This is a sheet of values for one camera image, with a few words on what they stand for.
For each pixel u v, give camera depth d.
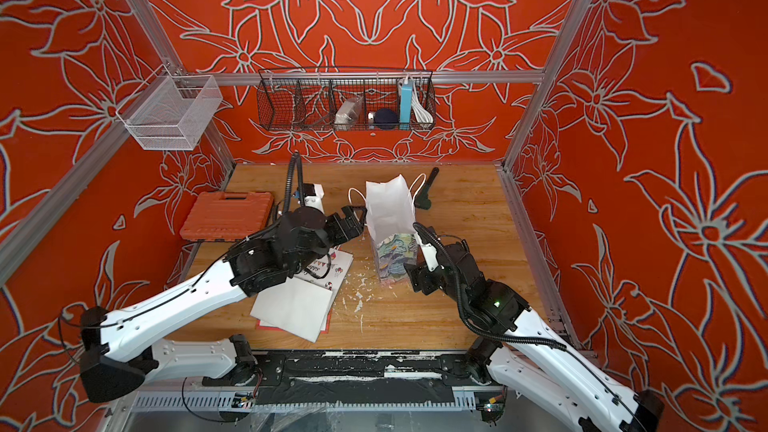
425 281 0.63
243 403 0.71
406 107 0.88
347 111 0.92
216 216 0.97
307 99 1.01
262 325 0.81
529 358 0.47
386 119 0.96
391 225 0.96
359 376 0.73
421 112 0.91
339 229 0.58
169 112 0.91
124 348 0.39
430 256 0.63
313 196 0.60
